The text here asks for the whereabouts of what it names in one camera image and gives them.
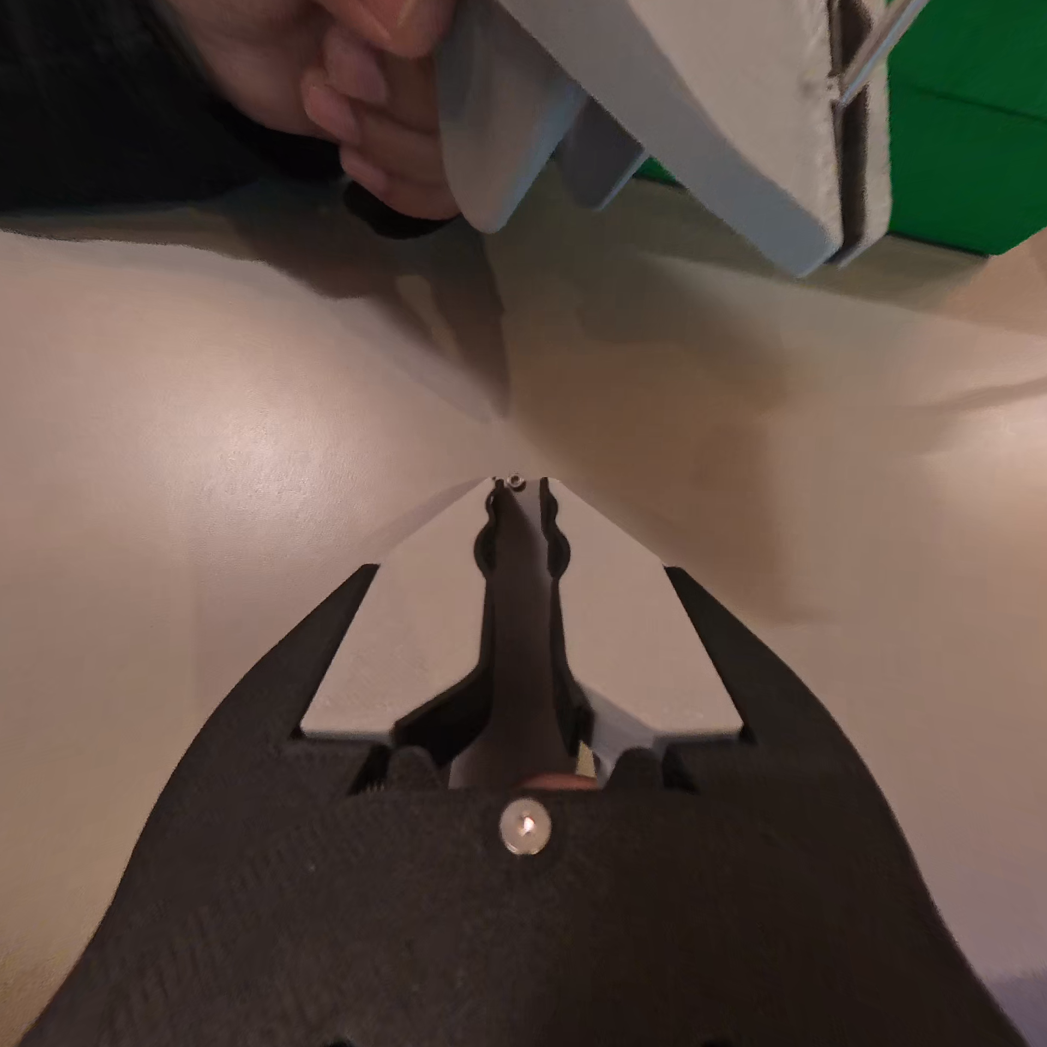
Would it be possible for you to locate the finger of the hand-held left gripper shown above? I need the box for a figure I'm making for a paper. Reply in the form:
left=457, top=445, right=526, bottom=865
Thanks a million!
left=827, top=0, right=896, bottom=267
left=436, top=0, right=845, bottom=278

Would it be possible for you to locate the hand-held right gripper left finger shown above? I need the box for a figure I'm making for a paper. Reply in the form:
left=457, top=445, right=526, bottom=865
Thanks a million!
left=300, top=476, right=506, bottom=768

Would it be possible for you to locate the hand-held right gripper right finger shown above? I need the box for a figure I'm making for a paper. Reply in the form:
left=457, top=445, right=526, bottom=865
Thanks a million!
left=538, top=476, right=745, bottom=750

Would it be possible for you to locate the green plastic bin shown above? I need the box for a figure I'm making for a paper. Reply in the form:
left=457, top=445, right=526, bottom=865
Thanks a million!
left=637, top=0, right=1047, bottom=258

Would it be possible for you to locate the thin metal screw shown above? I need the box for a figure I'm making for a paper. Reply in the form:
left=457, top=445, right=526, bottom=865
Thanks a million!
left=827, top=0, right=930, bottom=107

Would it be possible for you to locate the person's left forearm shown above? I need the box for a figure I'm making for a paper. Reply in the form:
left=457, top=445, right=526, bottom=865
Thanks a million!
left=0, top=0, right=345, bottom=216

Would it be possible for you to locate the grey desk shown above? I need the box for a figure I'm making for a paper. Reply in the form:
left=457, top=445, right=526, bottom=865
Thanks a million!
left=0, top=156, right=1047, bottom=1047

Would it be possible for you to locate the person's left hand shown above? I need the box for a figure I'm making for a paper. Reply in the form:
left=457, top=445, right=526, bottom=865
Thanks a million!
left=156, top=0, right=461, bottom=222

